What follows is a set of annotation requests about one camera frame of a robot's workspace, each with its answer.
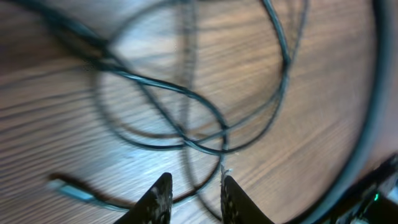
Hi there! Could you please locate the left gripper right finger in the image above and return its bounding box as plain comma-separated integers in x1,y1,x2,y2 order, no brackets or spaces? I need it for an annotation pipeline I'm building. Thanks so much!
221,175,274,224

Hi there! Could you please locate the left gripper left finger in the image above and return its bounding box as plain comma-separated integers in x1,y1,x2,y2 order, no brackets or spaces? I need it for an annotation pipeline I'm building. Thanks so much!
114,172,173,224

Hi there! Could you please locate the black multi-head cable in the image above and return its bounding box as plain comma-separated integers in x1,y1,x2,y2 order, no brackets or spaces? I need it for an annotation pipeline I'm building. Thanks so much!
9,0,392,224

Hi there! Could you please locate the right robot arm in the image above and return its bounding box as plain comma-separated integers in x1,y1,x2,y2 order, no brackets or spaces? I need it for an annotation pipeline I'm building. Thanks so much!
319,154,397,224

